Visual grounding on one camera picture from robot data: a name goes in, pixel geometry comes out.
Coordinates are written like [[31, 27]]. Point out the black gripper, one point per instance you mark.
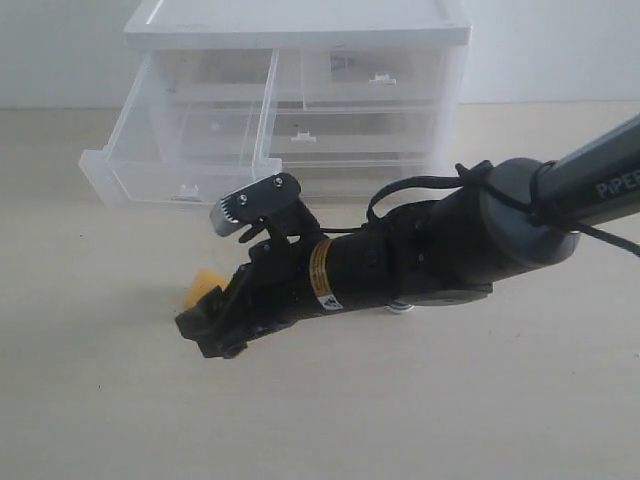
[[271, 292]]

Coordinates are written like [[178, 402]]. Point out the yellow sponge block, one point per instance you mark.
[[204, 281]]

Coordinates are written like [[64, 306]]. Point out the white medicine bottle teal label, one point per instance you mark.
[[399, 308]]

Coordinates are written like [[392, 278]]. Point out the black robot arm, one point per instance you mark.
[[496, 221]]

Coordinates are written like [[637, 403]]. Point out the clear bottom wide drawer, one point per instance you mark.
[[355, 174]]

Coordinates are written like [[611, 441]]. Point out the clear wide drawer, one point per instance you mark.
[[355, 174], [355, 132]]

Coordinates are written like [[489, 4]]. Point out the clear middle wide drawer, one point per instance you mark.
[[355, 132]]

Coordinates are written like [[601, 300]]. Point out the white plastic drawer cabinet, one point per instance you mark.
[[292, 27]]

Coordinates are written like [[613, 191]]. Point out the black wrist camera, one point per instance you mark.
[[272, 204]]

